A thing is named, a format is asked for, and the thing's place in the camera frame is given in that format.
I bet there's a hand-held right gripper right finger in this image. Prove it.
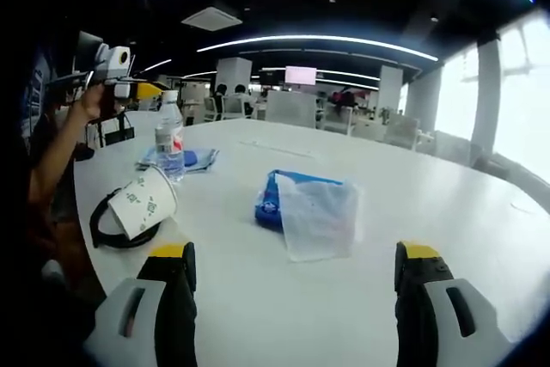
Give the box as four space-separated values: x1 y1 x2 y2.
394 241 512 367

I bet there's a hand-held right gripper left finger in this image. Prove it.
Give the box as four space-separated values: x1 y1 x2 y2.
83 241 198 367

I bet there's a clear water bottle red label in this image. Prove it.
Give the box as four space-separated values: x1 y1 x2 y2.
154 90 186 183

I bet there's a wet wipes pack blue lid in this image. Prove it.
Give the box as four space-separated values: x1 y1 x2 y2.
136 146 219 173

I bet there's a black cable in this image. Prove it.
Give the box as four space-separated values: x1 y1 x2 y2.
89 188 167 250

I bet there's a white paper cup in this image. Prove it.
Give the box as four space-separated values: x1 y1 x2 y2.
107 166 179 242

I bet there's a white tissue sheet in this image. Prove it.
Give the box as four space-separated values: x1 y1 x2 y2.
274 173 361 263

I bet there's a person's left hand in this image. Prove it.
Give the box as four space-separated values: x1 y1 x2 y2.
68 82 107 121

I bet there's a dark monitor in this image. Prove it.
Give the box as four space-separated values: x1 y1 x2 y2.
75 31 104 63

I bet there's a ceiling air vent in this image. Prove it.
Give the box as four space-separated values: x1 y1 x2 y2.
180 6 244 33

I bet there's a white table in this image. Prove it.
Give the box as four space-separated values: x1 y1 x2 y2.
72 119 550 367

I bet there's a white office chair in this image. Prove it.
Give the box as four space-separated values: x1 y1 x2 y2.
265 90 319 129

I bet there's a long curved ceiling light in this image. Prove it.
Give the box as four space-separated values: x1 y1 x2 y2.
196 34 439 62

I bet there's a wall screen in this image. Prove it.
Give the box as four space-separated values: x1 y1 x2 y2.
284 65 318 86

